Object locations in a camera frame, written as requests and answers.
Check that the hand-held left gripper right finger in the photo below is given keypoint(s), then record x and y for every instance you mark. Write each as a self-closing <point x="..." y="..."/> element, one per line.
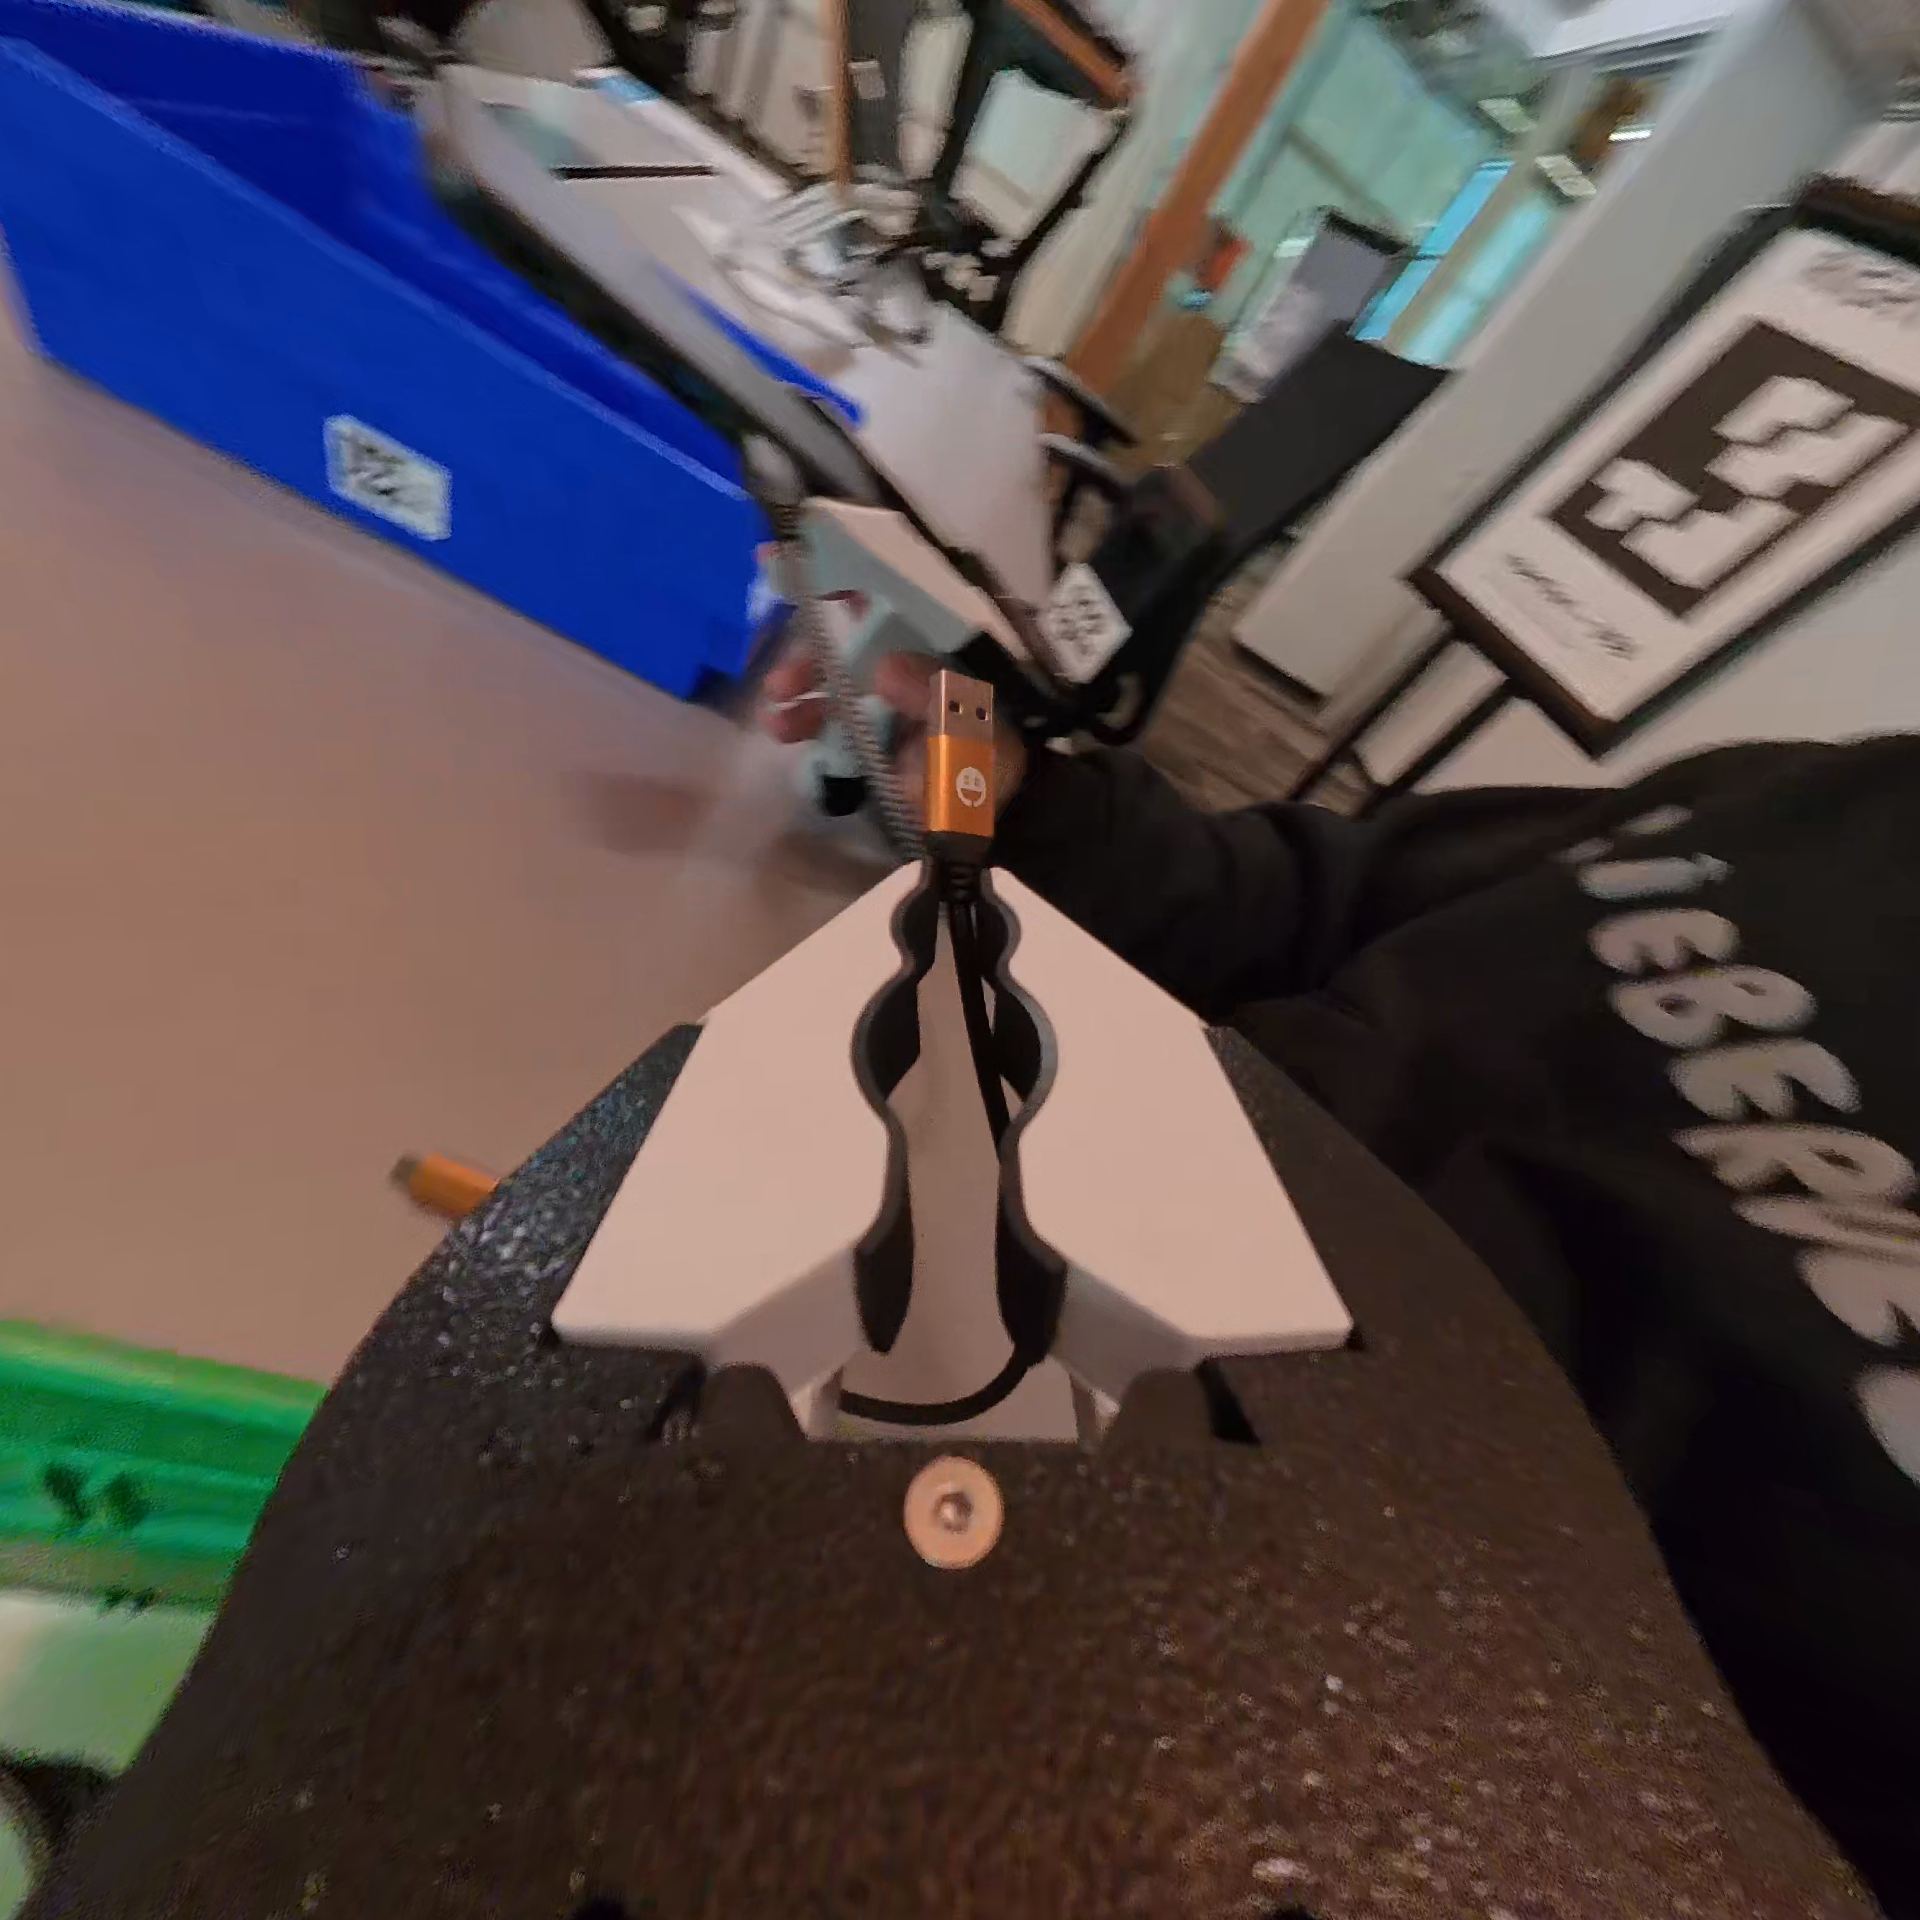
<point x="1171" y="1200"/>

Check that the person's right hand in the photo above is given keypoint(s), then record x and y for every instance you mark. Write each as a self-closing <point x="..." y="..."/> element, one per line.
<point x="788" y="705"/>

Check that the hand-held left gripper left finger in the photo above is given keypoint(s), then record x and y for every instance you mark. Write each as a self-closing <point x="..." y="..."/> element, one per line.
<point x="706" y="1200"/>

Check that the wooden post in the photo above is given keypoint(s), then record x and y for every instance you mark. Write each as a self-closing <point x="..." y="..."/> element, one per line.
<point x="1200" y="163"/>

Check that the blue plastic bin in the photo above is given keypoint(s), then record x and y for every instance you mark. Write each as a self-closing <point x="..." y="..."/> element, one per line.
<point x="302" y="301"/>

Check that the dark grey usb hub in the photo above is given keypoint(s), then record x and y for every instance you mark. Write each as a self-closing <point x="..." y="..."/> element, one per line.
<point x="597" y="256"/>

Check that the framed marker poster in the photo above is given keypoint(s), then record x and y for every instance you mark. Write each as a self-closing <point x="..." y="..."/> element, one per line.
<point x="1726" y="480"/>

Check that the green plastic crate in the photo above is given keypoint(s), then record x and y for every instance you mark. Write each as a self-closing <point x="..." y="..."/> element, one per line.
<point x="136" y="1441"/>

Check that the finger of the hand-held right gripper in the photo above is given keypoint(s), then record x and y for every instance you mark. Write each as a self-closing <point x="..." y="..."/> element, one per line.
<point x="932" y="563"/>
<point x="885" y="616"/>

